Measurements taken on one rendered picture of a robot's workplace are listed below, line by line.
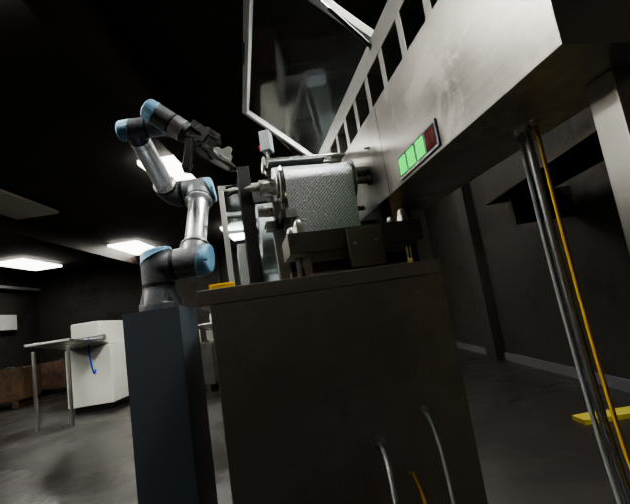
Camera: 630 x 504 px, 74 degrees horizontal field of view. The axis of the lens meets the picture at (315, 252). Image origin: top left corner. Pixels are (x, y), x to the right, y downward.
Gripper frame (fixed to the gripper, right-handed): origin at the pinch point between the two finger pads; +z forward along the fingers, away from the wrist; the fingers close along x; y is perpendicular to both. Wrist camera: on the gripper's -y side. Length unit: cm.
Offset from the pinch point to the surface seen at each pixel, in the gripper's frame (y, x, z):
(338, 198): 9.4, -6.7, 36.6
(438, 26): 36, -61, 33
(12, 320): -287, 911, -403
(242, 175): 8.5, 26.7, -0.6
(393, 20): 50, -40, 22
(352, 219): 5.8, -6.7, 44.3
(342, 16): 59, -21, 6
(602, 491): -26, 7, 177
